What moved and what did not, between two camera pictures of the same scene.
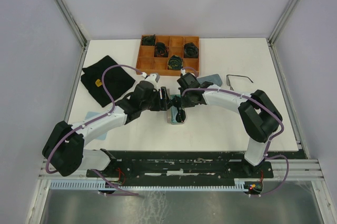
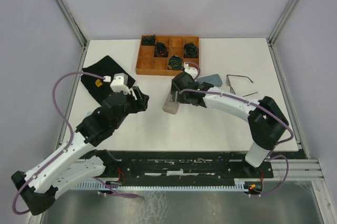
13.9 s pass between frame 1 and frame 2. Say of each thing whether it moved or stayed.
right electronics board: stayed
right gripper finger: moved
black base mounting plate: stayed
